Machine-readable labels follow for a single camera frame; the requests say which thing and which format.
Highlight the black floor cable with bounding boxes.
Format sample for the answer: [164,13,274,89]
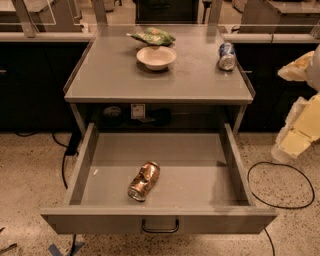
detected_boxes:
[246,161,316,256]
[14,130,80,256]

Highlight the blue tape on floor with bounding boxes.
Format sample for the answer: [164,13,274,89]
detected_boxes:
[47,242,86,256]

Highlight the black drawer handle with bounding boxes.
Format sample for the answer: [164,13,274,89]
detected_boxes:
[141,219,180,234]

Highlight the open grey drawer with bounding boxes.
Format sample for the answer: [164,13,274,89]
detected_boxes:
[40,125,277,234]

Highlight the black floor cable right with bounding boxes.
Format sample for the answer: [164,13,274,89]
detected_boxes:
[246,161,316,256]

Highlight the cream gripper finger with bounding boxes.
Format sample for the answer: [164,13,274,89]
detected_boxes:
[278,51,314,81]
[271,94,320,163]

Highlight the blue soda can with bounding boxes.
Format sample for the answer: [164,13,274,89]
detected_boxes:
[218,42,236,71]

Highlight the white bowl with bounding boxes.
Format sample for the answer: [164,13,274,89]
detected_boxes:
[136,46,177,71]

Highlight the white label sticker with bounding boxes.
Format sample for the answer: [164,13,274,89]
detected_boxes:
[131,104,145,119]

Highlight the grey counter cabinet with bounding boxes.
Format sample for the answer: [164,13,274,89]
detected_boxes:
[62,24,257,137]

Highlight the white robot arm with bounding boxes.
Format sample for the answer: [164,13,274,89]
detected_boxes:
[271,45,320,163]

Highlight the black floor cable left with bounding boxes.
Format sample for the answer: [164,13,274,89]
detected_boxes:
[14,130,80,256]

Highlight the crushed orange soda can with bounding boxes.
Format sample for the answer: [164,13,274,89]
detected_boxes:
[128,161,160,202]

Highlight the green chip bag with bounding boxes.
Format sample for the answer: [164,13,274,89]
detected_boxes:
[127,27,176,46]

